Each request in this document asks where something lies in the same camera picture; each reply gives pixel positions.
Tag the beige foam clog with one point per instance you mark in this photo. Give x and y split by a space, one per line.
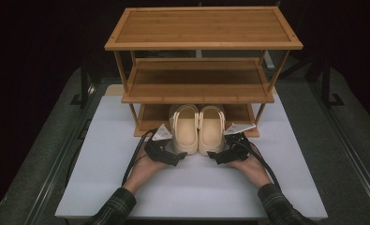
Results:
184 134
211 134

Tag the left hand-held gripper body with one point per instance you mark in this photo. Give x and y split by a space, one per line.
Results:
160 151

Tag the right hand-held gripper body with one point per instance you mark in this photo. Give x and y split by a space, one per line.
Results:
237 148

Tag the black metal stand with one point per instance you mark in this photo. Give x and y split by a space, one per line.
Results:
326 84
84 84

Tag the wooden three-tier shoe rack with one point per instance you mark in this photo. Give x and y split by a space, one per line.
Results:
201 28

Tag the white stand base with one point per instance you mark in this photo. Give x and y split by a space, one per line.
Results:
269 61

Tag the metal floor rail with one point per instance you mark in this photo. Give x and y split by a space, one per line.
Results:
53 184
348 150

